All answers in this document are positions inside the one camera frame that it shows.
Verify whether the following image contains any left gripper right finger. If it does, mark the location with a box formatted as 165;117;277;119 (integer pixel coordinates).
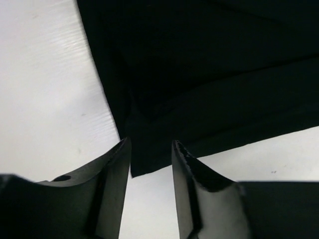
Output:
171;140;319;239

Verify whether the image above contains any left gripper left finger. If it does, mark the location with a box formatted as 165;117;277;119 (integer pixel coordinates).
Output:
0;138;131;239

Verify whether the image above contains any black t-shirt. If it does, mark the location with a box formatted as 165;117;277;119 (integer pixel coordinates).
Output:
77;0;319;177

